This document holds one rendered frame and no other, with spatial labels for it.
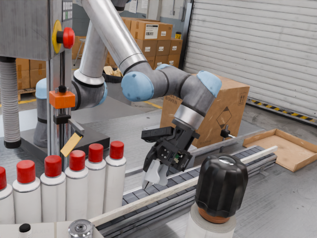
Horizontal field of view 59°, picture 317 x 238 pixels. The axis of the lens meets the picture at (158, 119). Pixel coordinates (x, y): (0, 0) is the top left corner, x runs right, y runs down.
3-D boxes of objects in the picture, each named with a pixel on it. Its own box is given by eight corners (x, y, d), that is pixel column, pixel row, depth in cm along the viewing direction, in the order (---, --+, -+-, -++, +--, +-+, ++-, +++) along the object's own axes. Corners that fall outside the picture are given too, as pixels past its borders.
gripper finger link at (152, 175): (146, 196, 73) (163, 165, 73) (133, 184, 78) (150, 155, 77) (154, 198, 76) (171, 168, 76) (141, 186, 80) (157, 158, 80)
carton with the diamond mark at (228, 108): (194, 152, 119) (206, 91, 109) (158, 130, 136) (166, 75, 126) (237, 139, 138) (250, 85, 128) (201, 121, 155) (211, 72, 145)
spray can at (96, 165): (83, 225, 69) (86, 152, 62) (80, 211, 74) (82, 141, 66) (104, 222, 71) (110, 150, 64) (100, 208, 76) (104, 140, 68)
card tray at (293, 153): (293, 172, 118) (296, 164, 117) (242, 145, 136) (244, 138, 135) (322, 156, 137) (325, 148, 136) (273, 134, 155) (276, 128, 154)
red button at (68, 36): (54, 26, 49) (72, 29, 49) (60, 25, 52) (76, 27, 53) (54, 48, 50) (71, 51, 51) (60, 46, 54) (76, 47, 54)
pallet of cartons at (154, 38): (134, 97, 448) (142, 22, 406) (99, 84, 493) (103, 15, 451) (177, 88, 539) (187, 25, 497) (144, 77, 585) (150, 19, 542)
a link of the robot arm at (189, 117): (175, 101, 78) (190, 112, 83) (167, 115, 78) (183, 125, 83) (195, 111, 72) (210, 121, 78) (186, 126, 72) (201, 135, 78)
